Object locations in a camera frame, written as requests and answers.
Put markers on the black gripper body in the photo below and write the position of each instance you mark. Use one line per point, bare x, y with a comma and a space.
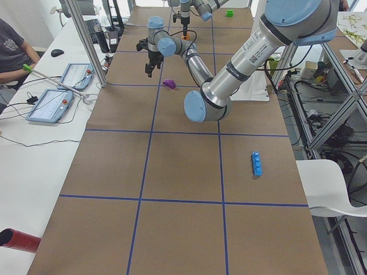
154, 57
185, 17

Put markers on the orange trapezoid block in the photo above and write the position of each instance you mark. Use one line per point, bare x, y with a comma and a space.
185, 36

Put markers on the purple trapezoid block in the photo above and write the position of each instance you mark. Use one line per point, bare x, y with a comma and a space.
169, 83

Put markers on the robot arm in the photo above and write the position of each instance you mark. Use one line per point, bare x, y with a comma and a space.
282, 23
203, 8

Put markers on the green two-stud block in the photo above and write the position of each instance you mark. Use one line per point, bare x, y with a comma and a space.
229, 13

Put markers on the black water bottle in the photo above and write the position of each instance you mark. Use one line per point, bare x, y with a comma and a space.
101, 39

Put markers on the black keyboard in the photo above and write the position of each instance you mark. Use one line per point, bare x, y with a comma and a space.
90, 23

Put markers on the far teach pendant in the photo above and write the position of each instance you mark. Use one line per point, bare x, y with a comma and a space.
77, 75

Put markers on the teach pendant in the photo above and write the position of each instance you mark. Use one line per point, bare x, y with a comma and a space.
51, 106
77, 75

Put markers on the black computer mouse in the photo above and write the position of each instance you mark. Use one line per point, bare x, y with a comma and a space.
56, 52

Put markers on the near teach pendant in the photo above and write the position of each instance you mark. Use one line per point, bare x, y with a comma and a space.
51, 106

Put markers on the metal rod green tip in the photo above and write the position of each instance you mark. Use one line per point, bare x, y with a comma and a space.
85, 97

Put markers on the blue four-stud block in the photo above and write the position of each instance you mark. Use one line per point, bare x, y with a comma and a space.
256, 163

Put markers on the seated person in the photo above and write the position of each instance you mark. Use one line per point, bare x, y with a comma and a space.
15, 52

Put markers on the red cylinder bottle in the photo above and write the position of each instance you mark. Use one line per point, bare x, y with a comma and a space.
18, 240

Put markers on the aluminium frame post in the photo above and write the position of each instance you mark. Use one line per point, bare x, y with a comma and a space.
82, 31

